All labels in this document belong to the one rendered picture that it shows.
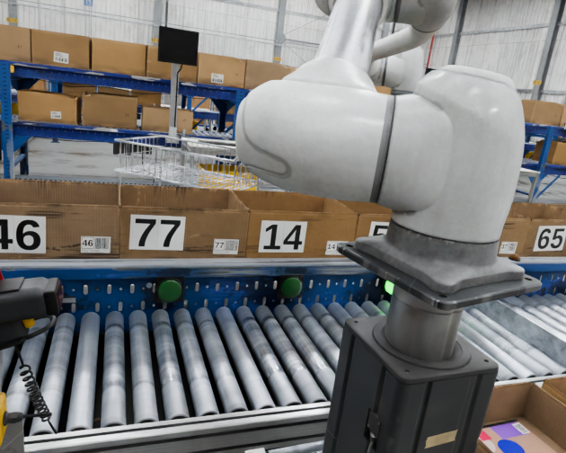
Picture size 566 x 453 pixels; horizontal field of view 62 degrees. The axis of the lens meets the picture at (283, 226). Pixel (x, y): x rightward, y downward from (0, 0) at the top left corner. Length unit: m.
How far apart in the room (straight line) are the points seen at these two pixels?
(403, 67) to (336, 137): 1.12
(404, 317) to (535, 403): 0.62
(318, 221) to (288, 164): 0.96
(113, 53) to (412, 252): 5.44
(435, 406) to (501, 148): 0.37
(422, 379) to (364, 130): 0.35
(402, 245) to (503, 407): 0.67
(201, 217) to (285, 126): 0.88
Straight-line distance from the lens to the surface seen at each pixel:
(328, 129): 0.63
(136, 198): 1.74
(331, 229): 1.63
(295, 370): 1.27
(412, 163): 0.63
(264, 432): 1.12
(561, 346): 1.69
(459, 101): 0.64
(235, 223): 1.51
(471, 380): 0.77
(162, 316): 1.46
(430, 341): 0.74
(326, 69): 0.72
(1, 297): 0.84
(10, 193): 1.77
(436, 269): 0.65
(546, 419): 1.29
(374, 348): 0.74
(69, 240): 1.49
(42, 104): 5.75
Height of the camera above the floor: 1.43
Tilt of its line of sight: 16 degrees down
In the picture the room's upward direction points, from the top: 7 degrees clockwise
